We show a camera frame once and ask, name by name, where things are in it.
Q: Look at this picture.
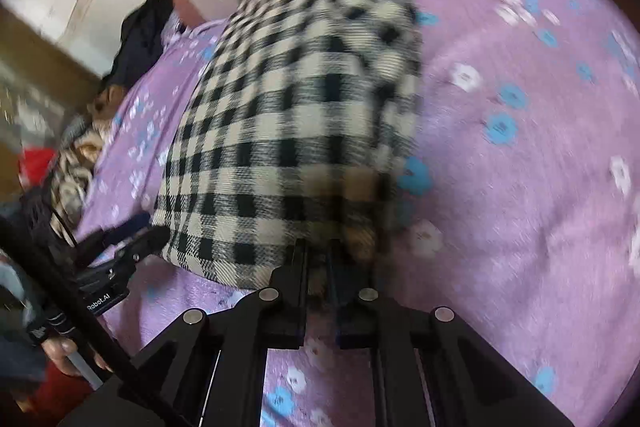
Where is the black and beige checked coat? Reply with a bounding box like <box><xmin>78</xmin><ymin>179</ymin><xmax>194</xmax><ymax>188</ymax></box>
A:
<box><xmin>152</xmin><ymin>0</ymin><xmax>425</xmax><ymax>290</ymax></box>

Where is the person's blue clothing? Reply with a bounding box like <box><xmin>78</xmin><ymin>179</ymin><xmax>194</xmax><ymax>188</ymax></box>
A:
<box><xmin>0</xmin><ymin>252</ymin><xmax>51</xmax><ymax>390</ymax></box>

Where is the red cloth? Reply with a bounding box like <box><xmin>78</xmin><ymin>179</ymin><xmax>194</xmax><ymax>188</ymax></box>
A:
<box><xmin>19</xmin><ymin>147</ymin><xmax>62</xmax><ymax>188</ymax></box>

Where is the purple floral bedsheet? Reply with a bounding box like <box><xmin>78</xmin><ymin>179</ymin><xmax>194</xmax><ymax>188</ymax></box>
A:
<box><xmin>75</xmin><ymin>0</ymin><xmax>640</xmax><ymax>427</ymax></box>

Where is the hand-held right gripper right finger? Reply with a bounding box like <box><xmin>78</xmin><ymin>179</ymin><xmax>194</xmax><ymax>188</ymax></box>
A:
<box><xmin>326</xmin><ymin>241</ymin><xmax>576</xmax><ymax>427</ymax></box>

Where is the brown and white patterned blanket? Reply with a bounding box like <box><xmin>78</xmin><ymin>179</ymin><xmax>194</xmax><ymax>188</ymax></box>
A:
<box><xmin>47</xmin><ymin>127</ymin><xmax>108</xmax><ymax>228</ymax></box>

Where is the wooden wardrobe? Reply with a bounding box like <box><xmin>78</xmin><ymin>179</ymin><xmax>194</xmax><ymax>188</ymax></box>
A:
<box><xmin>0</xmin><ymin>0</ymin><xmax>103</xmax><ymax>168</ymax></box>

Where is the dark navy garment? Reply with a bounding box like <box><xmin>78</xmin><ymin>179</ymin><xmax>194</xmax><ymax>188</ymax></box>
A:
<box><xmin>102</xmin><ymin>0</ymin><xmax>177</xmax><ymax>90</ymax></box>

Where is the brown cloth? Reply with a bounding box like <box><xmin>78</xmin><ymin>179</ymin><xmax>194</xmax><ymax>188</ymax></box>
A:
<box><xmin>86</xmin><ymin>86</ymin><xmax>128</xmax><ymax>124</ymax></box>

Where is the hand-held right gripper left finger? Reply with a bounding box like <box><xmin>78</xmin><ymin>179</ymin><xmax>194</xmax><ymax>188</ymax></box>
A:
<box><xmin>55</xmin><ymin>238</ymin><xmax>309</xmax><ymax>427</ymax></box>

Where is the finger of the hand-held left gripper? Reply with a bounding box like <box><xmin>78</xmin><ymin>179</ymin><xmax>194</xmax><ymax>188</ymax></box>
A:
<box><xmin>72</xmin><ymin>213</ymin><xmax>152</xmax><ymax>258</ymax></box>
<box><xmin>114</xmin><ymin>225</ymin><xmax>172</xmax><ymax>261</ymax></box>

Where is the person's left hand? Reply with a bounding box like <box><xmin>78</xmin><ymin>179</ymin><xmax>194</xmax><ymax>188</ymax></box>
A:
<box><xmin>44</xmin><ymin>336</ymin><xmax>113</xmax><ymax>379</ymax></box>

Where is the black cable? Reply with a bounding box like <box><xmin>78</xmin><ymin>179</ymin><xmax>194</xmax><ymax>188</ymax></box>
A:
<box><xmin>0</xmin><ymin>219</ymin><xmax>187</xmax><ymax>427</ymax></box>

